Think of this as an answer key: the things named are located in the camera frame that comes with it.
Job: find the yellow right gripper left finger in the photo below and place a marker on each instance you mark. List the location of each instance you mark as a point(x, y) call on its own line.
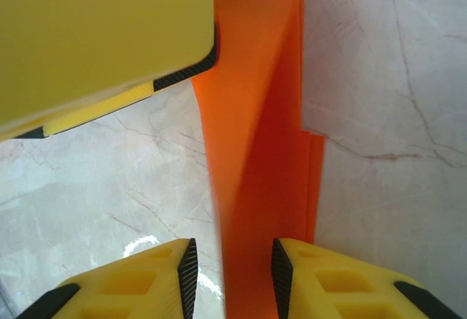
point(146, 282)

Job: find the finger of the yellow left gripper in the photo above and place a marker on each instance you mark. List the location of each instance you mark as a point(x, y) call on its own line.
point(102, 30)

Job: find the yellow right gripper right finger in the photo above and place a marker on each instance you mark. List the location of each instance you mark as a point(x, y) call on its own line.
point(339, 286)

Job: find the orange paper sheet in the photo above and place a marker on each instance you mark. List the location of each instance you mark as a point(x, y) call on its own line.
point(262, 151)

